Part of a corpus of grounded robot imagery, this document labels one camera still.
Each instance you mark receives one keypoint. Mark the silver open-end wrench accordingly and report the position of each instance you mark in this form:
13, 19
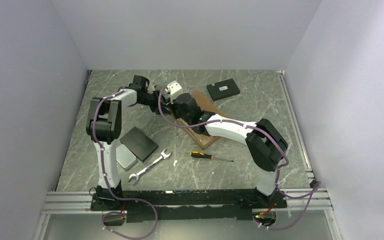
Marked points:
135, 177

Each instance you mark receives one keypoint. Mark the black flat box with label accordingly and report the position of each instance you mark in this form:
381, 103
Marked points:
223, 89

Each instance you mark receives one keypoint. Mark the dark grey flat slab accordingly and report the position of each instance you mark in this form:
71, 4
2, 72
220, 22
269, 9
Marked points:
139, 143

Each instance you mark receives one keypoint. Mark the front aluminium frame rail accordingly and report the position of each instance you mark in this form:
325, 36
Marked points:
61, 203

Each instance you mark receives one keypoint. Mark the yellow black handled screwdriver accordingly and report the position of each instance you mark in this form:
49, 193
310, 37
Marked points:
202, 155

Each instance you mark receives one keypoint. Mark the aluminium table edge rail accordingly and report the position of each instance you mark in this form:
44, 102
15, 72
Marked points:
301, 146

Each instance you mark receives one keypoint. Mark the brown cardboard express box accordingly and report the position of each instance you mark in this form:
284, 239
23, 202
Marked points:
190, 109

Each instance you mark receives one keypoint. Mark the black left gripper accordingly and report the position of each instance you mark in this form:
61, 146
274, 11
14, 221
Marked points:
155, 108

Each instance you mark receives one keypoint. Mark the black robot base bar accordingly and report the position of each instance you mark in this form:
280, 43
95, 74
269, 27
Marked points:
148, 205

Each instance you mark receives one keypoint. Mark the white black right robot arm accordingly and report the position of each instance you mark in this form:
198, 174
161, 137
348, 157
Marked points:
264, 142

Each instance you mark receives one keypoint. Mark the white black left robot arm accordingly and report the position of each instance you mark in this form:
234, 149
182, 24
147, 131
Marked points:
104, 126

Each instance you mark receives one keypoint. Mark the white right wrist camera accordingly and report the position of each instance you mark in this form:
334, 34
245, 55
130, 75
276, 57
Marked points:
172, 91

